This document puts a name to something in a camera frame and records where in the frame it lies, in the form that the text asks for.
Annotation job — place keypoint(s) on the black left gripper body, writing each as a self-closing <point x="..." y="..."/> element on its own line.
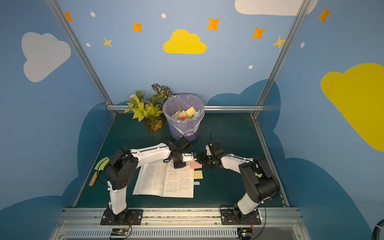
<point x="179" y="159"/>

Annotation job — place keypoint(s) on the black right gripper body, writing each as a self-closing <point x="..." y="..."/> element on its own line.
<point x="205" y="159"/>

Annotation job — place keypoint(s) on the pink sticky note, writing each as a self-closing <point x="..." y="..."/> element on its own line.
<point x="195" y="165"/>

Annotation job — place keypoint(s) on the yellow sticky note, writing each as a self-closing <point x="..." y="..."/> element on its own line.
<point x="198" y="175"/>

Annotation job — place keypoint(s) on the paperback book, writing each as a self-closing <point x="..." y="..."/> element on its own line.
<point x="163" y="180"/>

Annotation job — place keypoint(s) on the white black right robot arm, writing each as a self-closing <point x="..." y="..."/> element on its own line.
<point x="259" y="181"/>

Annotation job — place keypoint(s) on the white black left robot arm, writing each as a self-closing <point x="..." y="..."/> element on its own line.
<point x="121" y="169"/>

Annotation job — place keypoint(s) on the purple trash bin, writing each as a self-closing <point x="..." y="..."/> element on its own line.
<point x="184" y="114"/>

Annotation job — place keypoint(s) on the green potted plant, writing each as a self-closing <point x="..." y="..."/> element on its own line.
<point x="149" y="110"/>

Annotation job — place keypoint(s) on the green toy shovel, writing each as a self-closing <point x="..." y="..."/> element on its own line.
<point x="99" y="167"/>

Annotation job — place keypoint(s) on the right circuit board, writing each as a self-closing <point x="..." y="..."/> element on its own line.
<point x="244" y="234"/>

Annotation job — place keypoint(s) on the circuit board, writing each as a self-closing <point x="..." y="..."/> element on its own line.
<point x="120" y="233"/>
<point x="244" y="234"/>

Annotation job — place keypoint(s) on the left circuit board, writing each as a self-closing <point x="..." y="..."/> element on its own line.
<point x="120" y="233"/>

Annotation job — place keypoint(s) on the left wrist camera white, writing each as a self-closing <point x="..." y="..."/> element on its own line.
<point x="187" y="157"/>

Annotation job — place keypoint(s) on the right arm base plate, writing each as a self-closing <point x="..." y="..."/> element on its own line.
<point x="235" y="217"/>

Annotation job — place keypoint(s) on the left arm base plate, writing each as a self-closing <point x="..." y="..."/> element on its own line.
<point x="126" y="217"/>

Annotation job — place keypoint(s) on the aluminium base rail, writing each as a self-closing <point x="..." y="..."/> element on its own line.
<point x="180" y="224"/>

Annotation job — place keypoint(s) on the aluminium corner frame post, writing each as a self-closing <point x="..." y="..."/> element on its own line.
<point x="303" y="11"/>

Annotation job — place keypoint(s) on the left aluminium frame post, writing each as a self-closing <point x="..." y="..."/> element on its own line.
<point x="59" y="14"/>

